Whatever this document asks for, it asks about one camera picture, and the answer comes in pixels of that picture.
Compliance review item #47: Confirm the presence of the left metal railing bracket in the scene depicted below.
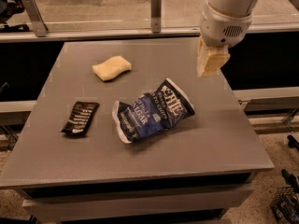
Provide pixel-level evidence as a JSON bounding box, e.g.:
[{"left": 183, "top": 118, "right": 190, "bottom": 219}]
[{"left": 22, "top": 0, "right": 48, "bottom": 37}]

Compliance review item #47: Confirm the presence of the black rxbar chocolate wrapper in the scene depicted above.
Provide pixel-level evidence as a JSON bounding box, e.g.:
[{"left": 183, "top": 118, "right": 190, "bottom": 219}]
[{"left": 61, "top": 101, "right": 99, "bottom": 135}]

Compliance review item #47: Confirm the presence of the metal railing bracket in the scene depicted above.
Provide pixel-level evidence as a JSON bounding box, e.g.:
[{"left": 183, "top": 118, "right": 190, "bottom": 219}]
[
  {"left": 22, "top": 0, "right": 48, "bottom": 37},
  {"left": 150, "top": 0, "right": 162, "bottom": 33}
]

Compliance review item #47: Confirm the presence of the yellow sponge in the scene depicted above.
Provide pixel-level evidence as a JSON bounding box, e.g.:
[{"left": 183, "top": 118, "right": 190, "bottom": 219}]
[{"left": 93, "top": 56, "right": 132, "bottom": 81}]

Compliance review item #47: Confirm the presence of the black office chair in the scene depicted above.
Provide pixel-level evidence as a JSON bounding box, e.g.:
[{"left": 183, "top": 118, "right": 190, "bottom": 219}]
[{"left": 0, "top": 0, "right": 29, "bottom": 33}]

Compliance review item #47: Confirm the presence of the black wire basket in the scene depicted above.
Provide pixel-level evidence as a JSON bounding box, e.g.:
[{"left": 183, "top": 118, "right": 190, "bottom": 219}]
[{"left": 270, "top": 187, "right": 299, "bottom": 224}]

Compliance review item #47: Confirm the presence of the middle metal railing bracket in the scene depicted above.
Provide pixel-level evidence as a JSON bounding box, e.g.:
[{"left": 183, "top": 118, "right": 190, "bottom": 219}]
[{"left": 150, "top": 0, "right": 162, "bottom": 33}]

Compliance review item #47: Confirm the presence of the grey table with drawers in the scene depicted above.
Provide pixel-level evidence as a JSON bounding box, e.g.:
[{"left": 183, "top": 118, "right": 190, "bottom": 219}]
[{"left": 1, "top": 37, "right": 273, "bottom": 223}]

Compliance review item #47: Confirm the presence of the blue kettle chip bag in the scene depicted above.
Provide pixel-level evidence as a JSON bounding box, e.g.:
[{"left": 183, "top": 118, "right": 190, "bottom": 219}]
[{"left": 112, "top": 78, "right": 195, "bottom": 144}]

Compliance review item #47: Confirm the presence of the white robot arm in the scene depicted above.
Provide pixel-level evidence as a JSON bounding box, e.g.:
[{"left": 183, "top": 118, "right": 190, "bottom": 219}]
[{"left": 197, "top": 0, "right": 259, "bottom": 77}]

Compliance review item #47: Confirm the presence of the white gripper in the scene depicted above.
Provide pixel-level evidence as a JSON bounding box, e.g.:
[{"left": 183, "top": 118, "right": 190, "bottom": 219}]
[{"left": 196, "top": 2, "right": 253, "bottom": 77}]

